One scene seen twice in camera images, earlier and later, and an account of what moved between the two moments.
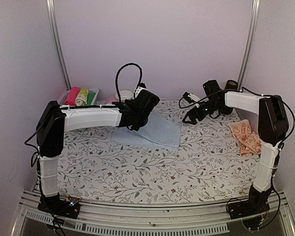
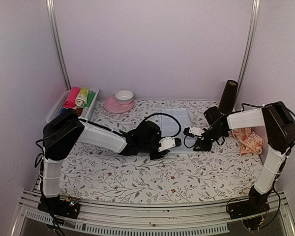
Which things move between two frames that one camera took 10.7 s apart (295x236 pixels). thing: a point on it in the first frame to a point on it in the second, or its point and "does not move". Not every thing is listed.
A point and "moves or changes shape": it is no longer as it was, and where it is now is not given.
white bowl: (124, 95) does not move
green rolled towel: (90, 98) does not move
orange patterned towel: (250, 141) does not move
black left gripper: (128, 102) to (157, 157)
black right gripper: (192, 115) to (205, 147)
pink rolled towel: (71, 99) does not move
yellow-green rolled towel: (81, 99) does not move
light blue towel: (159, 131) moves or changes shape
